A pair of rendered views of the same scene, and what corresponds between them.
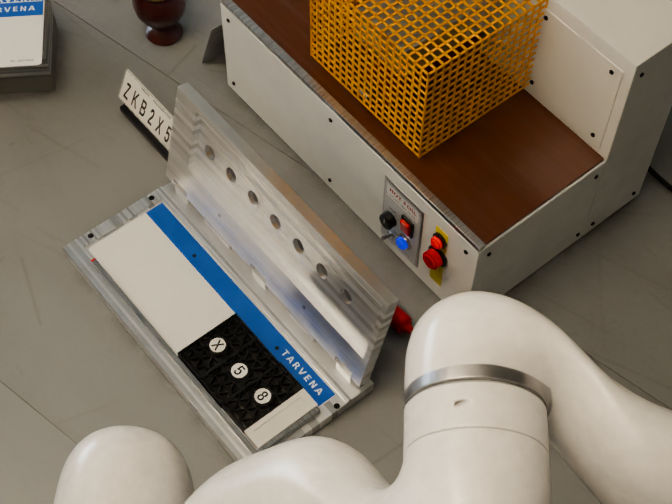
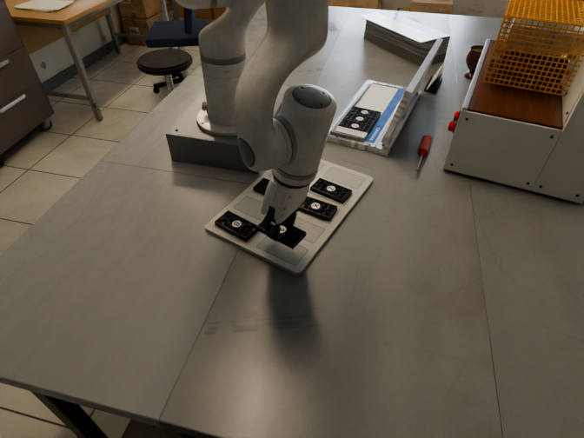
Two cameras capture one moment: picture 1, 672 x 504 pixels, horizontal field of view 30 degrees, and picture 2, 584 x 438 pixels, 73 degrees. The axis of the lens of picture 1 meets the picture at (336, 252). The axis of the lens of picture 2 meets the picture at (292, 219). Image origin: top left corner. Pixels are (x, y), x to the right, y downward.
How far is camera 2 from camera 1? 120 cm
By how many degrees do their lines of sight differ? 43
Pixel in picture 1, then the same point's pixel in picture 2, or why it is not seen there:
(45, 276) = (355, 84)
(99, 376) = not seen: hidden behind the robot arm
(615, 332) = (495, 217)
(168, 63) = (461, 80)
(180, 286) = (379, 102)
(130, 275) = (372, 93)
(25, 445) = not seen: hidden behind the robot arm
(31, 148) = (396, 69)
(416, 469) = not seen: outside the picture
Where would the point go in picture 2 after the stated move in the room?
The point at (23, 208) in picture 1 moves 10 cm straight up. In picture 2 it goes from (374, 75) to (378, 49)
